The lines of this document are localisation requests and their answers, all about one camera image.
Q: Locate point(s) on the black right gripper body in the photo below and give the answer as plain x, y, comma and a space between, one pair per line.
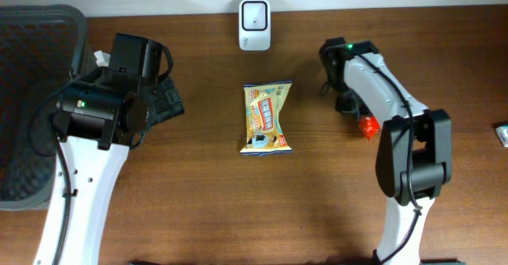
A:
350, 104

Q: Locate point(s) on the grey plastic basket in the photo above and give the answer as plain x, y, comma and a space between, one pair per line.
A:
42, 49

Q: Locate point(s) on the yellow wet wipes pack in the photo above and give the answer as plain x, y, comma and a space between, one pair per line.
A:
263, 103

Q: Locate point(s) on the white barcode scanner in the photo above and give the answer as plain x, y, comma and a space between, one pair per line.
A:
254, 25

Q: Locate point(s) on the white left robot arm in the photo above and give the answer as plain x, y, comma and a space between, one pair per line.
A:
99, 118

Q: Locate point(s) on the teal tissue pack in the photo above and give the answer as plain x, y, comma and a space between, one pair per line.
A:
502, 134

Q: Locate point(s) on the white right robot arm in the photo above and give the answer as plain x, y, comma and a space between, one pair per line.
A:
414, 157

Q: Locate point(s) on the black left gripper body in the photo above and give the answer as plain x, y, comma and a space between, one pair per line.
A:
167, 99

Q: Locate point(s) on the red snack bag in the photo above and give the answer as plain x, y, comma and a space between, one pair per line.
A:
369, 126

